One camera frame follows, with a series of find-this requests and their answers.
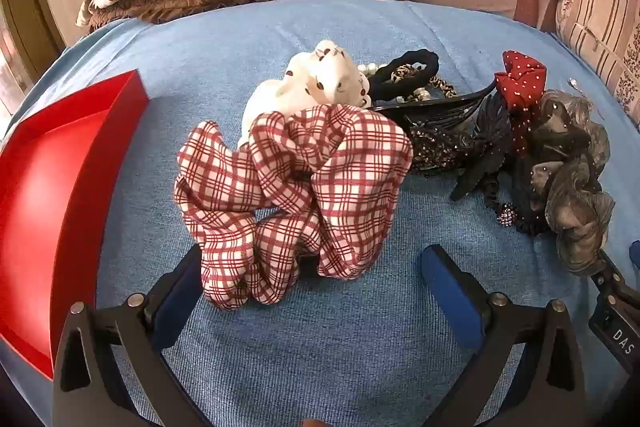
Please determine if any black hair tie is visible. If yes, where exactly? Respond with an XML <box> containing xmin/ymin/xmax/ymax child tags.
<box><xmin>369</xmin><ymin>48</ymin><xmax>441</xmax><ymax>104</ymax></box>

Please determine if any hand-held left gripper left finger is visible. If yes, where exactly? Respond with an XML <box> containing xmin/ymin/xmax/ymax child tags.
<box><xmin>52</xmin><ymin>244</ymin><xmax>211</xmax><ymax>427</ymax></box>

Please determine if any red polka dot bow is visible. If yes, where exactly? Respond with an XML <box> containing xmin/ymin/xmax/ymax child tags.
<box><xmin>494</xmin><ymin>50</ymin><xmax>548</xmax><ymax>155</ymax></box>

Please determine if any striped pink pillow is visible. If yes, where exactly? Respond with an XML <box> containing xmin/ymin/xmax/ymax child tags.
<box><xmin>555</xmin><ymin>0</ymin><xmax>640</xmax><ymax>128</ymax></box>

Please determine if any leopard print hair tie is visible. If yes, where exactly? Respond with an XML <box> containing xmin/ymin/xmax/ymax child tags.
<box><xmin>390</xmin><ymin>63</ymin><xmax>458</xmax><ymax>100</ymax></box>

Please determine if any red white plaid scrunchie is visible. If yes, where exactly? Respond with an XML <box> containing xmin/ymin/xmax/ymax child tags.
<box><xmin>174</xmin><ymin>103</ymin><xmax>415</xmax><ymax>312</ymax></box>

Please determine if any black hair claw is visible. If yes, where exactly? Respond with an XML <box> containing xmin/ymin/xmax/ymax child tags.
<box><xmin>372</xmin><ymin>82</ymin><xmax>498</xmax><ymax>132</ymax></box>

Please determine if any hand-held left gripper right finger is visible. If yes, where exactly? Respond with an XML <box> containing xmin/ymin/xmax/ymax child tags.
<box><xmin>419</xmin><ymin>244</ymin><xmax>588</xmax><ymax>427</ymax></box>

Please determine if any white dotted scrunchie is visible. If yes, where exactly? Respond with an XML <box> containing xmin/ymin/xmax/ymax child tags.
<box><xmin>237</xmin><ymin>39</ymin><xmax>373</xmax><ymax>150</ymax></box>

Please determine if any red box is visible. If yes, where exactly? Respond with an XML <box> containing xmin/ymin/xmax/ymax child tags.
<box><xmin>0</xmin><ymin>69</ymin><xmax>151</xmax><ymax>380</ymax></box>

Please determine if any grey organza scrunchie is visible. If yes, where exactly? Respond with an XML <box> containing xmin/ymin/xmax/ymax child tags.
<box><xmin>520</xmin><ymin>89</ymin><xmax>616</xmax><ymax>278</ymax></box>

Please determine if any blue blanket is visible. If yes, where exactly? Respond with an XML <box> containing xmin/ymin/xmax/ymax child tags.
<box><xmin>0</xmin><ymin>0</ymin><xmax>640</xmax><ymax>427</ymax></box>

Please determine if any rhinestone ball hair tie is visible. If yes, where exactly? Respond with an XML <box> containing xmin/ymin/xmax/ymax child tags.
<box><xmin>482</xmin><ymin>177</ymin><xmax>548</xmax><ymax>235</ymax></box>

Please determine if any black sequined hair bow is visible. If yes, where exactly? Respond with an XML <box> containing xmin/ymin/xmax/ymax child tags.
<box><xmin>407</xmin><ymin>124</ymin><xmax>473</xmax><ymax>178</ymax></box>

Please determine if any black leaf hair clip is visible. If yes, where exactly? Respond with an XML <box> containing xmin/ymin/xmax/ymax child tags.
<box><xmin>450</xmin><ymin>94</ymin><xmax>516</xmax><ymax>202</ymax></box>

